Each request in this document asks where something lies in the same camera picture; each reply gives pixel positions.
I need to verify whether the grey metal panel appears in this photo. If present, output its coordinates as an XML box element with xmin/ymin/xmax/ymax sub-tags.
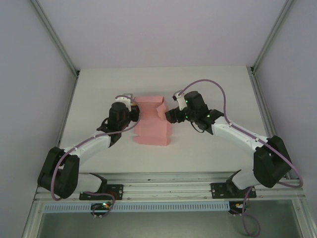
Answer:
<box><xmin>21</xmin><ymin>200</ymin><xmax>317</xmax><ymax>238</ymax></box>

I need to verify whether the aluminium mounting rail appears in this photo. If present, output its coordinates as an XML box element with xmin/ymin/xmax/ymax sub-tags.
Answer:
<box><xmin>34</xmin><ymin>171</ymin><xmax>307</xmax><ymax>202</ymax></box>

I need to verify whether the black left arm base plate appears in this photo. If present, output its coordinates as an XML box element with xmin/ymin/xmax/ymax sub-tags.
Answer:
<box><xmin>79</xmin><ymin>183</ymin><xmax>124</xmax><ymax>201</ymax></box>

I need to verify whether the small circuit board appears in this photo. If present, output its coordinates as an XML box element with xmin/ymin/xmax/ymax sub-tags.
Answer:
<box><xmin>229</xmin><ymin>202</ymin><xmax>248</xmax><ymax>215</ymax></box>
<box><xmin>91</xmin><ymin>202</ymin><xmax>112</xmax><ymax>212</ymax></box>

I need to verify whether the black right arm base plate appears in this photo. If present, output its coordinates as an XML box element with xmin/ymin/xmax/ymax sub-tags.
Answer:
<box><xmin>210</xmin><ymin>182</ymin><xmax>257</xmax><ymax>199</ymax></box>

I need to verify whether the small left circuit board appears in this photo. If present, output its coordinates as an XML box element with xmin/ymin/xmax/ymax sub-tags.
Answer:
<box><xmin>91</xmin><ymin>202</ymin><xmax>112</xmax><ymax>212</ymax></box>

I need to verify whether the aluminium table side rail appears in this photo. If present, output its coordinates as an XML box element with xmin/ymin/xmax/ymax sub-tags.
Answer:
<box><xmin>246</xmin><ymin>66</ymin><xmax>293</xmax><ymax>179</ymax></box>

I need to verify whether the pink paper box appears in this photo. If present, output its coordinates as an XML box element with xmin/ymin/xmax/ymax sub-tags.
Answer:
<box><xmin>133</xmin><ymin>96</ymin><xmax>174</xmax><ymax>147</ymax></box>

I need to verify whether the small right circuit board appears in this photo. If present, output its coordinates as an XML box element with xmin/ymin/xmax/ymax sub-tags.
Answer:
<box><xmin>229</xmin><ymin>202</ymin><xmax>248</xmax><ymax>215</ymax></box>

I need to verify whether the aluminium frame post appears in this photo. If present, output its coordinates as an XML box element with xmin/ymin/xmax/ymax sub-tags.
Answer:
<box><xmin>249</xmin><ymin>0</ymin><xmax>296</xmax><ymax>75</ymax></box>
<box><xmin>31</xmin><ymin>0</ymin><xmax>80</xmax><ymax>78</ymax></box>

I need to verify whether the light blue slotted cable duct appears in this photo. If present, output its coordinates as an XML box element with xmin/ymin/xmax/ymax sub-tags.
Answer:
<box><xmin>43</xmin><ymin>201</ymin><xmax>230</xmax><ymax>213</ymax></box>

